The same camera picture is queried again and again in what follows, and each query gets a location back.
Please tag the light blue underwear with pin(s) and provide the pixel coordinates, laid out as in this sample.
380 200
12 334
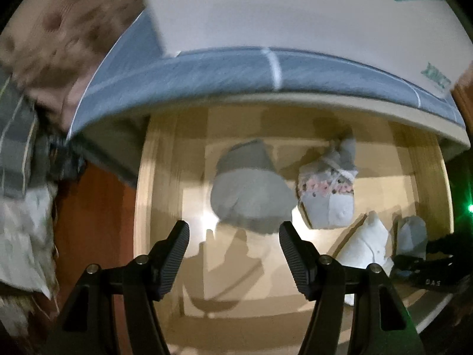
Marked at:
251 196

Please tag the small white underwear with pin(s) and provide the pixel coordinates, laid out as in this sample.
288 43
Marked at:
366 247

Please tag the grey plaid bedding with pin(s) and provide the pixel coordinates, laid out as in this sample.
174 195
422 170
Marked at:
14 137

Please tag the grey nightstand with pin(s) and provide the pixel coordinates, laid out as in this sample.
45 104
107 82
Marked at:
332 101

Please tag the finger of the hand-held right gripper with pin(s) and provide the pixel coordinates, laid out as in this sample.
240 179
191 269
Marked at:
441 243
404 261

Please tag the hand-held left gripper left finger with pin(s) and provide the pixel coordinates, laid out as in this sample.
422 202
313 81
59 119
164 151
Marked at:
172 259

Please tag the white grey pink patterned roll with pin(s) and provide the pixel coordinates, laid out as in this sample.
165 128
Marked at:
329 207

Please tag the pale grey blue underwear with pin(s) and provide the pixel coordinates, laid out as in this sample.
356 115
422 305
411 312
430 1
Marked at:
412 235

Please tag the wooden drawer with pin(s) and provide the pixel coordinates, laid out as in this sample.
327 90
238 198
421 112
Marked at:
166 192

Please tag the blue grey checked cloth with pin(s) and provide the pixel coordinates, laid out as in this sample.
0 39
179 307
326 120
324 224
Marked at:
221 70

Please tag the spotted pink brown blanket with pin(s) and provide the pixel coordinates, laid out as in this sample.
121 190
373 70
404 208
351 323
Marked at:
55 26

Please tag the white shoe box green print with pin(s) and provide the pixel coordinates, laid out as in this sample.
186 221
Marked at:
277 7

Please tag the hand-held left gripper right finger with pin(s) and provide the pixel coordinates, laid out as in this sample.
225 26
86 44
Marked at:
295 259

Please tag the wooden bed frame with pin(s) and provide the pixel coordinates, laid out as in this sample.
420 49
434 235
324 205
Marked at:
463 96

